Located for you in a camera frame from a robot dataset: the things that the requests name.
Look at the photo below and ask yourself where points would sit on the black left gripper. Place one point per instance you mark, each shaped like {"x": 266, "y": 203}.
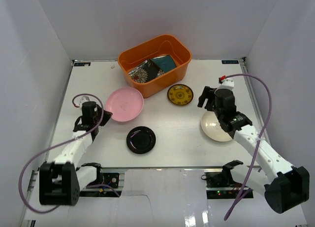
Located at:
{"x": 99, "y": 117}

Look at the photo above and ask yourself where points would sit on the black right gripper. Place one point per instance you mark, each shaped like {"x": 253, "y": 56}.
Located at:
{"x": 207, "y": 93}

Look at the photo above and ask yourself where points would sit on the pink round plate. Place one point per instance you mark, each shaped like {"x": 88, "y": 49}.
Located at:
{"x": 125, "y": 104}

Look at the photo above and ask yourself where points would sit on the teal square plate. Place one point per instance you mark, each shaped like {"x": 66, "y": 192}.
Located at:
{"x": 164, "y": 62}

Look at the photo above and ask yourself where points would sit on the black square floral plate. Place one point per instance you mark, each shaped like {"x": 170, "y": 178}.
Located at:
{"x": 145, "y": 72}

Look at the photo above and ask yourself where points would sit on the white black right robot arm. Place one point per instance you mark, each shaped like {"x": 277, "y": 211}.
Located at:
{"x": 283, "y": 185}

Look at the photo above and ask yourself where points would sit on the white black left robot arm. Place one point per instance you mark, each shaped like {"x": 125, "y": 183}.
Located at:
{"x": 61, "y": 180}

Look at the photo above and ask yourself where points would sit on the orange plastic bin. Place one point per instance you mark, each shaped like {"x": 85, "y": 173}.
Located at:
{"x": 158, "y": 46}

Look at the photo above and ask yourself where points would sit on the yellow patterned round plate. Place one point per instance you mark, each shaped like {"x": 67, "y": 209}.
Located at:
{"x": 180, "y": 95}

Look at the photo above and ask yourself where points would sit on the cream round plate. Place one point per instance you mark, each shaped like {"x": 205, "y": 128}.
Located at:
{"x": 211, "y": 127}

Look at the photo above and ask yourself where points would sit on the right blue corner label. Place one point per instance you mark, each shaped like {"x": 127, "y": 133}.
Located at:
{"x": 230, "y": 62}

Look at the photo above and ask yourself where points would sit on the blue corner label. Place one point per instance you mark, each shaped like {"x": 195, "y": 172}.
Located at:
{"x": 81, "y": 64}
{"x": 230, "y": 62}

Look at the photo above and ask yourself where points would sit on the black round plate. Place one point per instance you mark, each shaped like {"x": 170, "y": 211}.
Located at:
{"x": 141, "y": 140}

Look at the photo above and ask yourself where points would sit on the left blue corner label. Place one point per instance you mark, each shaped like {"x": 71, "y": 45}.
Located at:
{"x": 81, "y": 64}

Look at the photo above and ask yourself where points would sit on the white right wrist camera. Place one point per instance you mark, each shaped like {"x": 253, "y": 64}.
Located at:
{"x": 226, "y": 83}

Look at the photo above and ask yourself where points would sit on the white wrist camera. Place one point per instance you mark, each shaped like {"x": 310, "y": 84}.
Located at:
{"x": 226, "y": 83}
{"x": 82, "y": 100}

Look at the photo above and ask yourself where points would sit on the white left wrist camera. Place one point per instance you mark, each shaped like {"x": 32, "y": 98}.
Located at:
{"x": 82, "y": 100}

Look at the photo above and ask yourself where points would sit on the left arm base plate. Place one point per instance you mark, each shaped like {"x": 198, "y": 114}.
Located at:
{"x": 108, "y": 186}

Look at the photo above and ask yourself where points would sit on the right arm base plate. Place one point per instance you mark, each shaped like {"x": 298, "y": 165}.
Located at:
{"x": 218, "y": 188}

